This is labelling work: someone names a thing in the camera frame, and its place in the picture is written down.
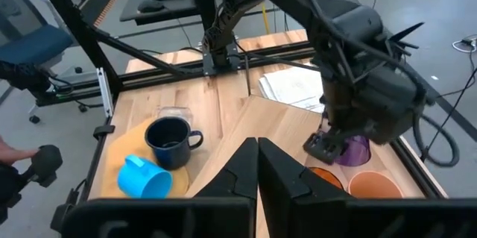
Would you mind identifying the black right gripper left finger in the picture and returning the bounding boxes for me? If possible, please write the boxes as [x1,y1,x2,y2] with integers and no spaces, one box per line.
[193,137,260,204]

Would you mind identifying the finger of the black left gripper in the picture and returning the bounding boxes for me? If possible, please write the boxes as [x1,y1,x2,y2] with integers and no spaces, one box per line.
[303,128,347,165]

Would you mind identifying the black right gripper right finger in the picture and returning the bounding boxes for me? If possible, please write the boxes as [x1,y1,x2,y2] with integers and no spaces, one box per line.
[258,137,350,210]

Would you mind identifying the orange translucent tumbler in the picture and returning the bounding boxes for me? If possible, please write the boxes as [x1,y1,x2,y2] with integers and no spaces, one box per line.
[308,166,346,191]

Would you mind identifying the purple translucent tumbler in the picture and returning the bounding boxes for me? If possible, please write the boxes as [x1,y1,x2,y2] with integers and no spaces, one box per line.
[333,135,372,167]

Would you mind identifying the peach opaque cup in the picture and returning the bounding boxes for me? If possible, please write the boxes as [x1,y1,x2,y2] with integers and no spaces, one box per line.
[347,170,405,199]

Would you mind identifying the dark blue enamel mug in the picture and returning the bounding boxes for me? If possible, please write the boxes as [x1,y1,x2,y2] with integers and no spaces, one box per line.
[144,116,205,171]

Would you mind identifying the light blue plastic mug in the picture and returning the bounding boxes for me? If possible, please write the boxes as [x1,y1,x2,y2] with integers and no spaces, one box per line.
[117,154,174,199]

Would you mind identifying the white patterned towel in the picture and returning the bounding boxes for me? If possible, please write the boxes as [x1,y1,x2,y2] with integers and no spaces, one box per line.
[258,65,326,114]

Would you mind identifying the small clear plastic cup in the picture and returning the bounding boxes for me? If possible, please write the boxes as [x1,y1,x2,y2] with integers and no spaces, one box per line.
[158,106,195,129]

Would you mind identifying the yellow waffle cloth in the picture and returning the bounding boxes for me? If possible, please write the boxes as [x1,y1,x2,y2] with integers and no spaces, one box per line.
[99,116,190,198]

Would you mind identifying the black computer mouse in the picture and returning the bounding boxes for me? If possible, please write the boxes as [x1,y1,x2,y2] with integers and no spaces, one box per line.
[136,0,165,13]

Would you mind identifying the black floor mat orange edge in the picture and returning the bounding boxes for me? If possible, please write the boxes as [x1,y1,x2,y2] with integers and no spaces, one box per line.
[80,0,119,28]

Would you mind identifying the person's hand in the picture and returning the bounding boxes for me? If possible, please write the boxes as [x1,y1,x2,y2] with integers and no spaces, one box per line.
[0,137,40,166]

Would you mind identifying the blue office chair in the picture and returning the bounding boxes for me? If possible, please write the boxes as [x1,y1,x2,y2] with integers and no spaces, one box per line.
[0,24,89,125]

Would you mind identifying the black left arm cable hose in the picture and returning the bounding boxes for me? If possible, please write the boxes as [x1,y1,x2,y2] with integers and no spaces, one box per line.
[411,113,461,168]

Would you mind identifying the black metal table frame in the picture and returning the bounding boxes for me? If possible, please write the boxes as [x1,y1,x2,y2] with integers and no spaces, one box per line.
[28,0,450,231]

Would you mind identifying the yellow cable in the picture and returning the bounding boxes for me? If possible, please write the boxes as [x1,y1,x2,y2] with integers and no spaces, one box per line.
[260,2,271,36]

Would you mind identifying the black teleoperation handle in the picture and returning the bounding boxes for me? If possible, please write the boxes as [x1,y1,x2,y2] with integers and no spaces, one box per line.
[0,144,64,224]

